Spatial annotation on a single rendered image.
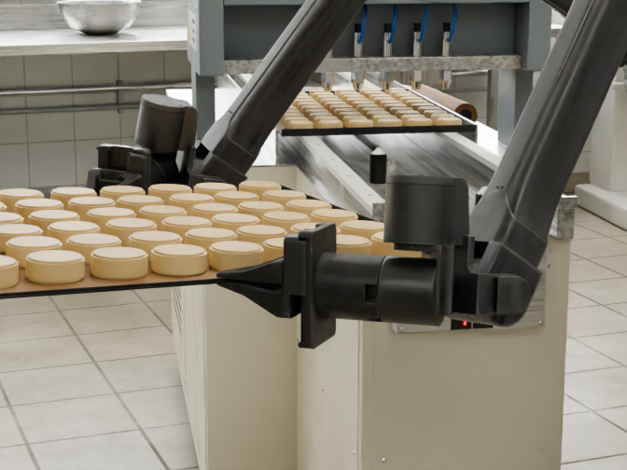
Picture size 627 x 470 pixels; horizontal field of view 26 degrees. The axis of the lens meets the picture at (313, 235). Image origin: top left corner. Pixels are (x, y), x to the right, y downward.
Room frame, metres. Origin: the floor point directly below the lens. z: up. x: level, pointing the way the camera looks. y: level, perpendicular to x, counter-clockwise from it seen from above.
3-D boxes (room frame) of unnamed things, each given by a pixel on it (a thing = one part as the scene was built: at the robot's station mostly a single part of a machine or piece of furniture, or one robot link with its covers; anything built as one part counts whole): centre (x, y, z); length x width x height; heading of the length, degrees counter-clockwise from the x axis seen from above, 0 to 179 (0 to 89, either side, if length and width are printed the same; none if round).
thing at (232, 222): (1.35, 0.08, 1.02); 0.05 x 0.05 x 0.02
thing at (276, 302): (1.16, 0.04, 1.02); 0.09 x 0.07 x 0.07; 71
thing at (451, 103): (3.38, -0.32, 0.87); 0.40 x 0.06 x 0.06; 11
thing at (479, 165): (3.03, -0.23, 0.87); 2.01 x 0.03 x 0.07; 9
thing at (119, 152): (1.61, 0.22, 1.01); 0.07 x 0.07 x 0.10; 74
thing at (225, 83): (3.33, 0.18, 0.88); 1.28 x 0.01 x 0.07; 9
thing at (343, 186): (2.98, 0.06, 0.87); 2.01 x 0.03 x 0.07; 9
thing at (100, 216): (1.35, 0.21, 1.02); 0.05 x 0.05 x 0.02
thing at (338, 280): (1.13, -0.03, 1.01); 0.07 x 0.07 x 0.10; 71
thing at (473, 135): (3.40, -0.23, 0.88); 1.28 x 0.01 x 0.07; 9
